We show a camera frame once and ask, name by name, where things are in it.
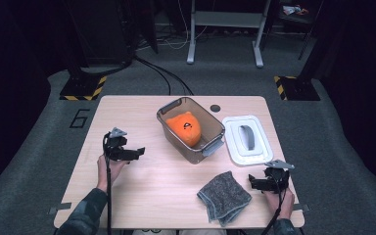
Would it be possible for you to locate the right hand-held gripper cable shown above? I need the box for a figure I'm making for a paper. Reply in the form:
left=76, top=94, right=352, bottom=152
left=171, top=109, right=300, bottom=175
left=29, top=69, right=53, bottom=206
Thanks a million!
left=260, top=185, right=288, bottom=235

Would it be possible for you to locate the person's right hand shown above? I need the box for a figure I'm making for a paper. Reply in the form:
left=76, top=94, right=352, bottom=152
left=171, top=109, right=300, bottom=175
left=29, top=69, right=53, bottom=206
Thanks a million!
left=262, top=188, right=296, bottom=220

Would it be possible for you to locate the white cable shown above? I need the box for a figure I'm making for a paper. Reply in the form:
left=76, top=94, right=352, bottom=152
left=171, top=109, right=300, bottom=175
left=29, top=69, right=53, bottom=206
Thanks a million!
left=163, top=0, right=210, bottom=51

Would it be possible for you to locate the black yellow striped base plate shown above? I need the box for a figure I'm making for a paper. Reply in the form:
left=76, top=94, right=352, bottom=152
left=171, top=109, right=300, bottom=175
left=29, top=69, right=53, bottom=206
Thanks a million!
left=273, top=75, right=321, bottom=102
left=59, top=75, right=108, bottom=102

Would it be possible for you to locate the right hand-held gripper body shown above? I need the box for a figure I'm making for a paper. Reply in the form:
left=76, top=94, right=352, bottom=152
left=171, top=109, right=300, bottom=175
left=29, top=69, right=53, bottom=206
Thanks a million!
left=263, top=160, right=297, bottom=194

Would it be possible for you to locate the black floor cable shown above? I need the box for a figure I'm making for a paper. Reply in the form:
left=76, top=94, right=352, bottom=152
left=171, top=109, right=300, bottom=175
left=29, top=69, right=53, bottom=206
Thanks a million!
left=133, top=55, right=172, bottom=96
left=143, top=60, right=194, bottom=96

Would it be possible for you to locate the person's left hand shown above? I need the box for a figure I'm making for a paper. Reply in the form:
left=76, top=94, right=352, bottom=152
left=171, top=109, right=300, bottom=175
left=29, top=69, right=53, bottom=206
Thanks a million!
left=97, top=155, right=128, bottom=194

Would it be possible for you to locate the translucent brown storage box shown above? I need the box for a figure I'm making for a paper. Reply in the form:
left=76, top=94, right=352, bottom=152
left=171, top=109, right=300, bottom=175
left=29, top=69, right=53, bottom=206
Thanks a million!
left=156, top=96, right=226, bottom=165

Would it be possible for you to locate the dark shelf rack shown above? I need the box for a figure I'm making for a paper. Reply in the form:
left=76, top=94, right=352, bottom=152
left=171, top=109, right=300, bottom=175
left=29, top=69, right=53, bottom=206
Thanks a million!
left=275, top=0, right=324, bottom=33

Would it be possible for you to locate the grey fluffy cloth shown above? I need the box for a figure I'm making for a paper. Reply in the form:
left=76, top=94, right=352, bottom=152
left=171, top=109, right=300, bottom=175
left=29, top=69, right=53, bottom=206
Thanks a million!
left=196, top=170, right=253, bottom=228

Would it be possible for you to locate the hand-held gripper cable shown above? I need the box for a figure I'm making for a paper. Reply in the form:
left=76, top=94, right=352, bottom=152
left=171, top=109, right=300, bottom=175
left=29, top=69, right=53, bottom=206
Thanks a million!
left=102, top=133, right=114, bottom=235
left=260, top=185, right=288, bottom=235

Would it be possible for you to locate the black stand post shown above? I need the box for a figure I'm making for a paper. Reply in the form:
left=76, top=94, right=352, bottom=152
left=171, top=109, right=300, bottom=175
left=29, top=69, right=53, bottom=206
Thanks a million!
left=62, top=0, right=89, bottom=86

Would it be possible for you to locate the orange plush toy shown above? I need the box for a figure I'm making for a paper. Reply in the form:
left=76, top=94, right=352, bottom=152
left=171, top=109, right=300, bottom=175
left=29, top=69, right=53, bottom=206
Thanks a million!
left=165, top=111, right=203, bottom=148

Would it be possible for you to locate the small colourful item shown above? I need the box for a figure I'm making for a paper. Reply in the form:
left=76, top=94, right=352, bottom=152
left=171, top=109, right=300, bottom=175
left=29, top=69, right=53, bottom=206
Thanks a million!
left=283, top=4, right=309, bottom=17

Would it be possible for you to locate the left hand-held gripper cable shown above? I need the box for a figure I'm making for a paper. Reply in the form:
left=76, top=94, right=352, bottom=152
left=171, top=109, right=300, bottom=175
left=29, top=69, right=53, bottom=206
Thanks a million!
left=102, top=133, right=114, bottom=235

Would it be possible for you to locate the black cabinet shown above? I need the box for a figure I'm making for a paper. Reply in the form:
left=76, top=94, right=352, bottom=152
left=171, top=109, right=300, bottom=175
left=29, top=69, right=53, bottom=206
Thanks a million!
left=63, top=0, right=135, bottom=67

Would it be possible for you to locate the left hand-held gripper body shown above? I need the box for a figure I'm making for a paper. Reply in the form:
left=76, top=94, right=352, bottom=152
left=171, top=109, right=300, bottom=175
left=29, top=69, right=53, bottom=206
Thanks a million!
left=103, top=126, right=130, bottom=163

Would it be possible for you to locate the white metal stand frame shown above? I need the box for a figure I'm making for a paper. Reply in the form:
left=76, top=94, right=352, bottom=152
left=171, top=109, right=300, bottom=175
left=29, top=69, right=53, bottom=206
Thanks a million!
left=186, top=0, right=272, bottom=69

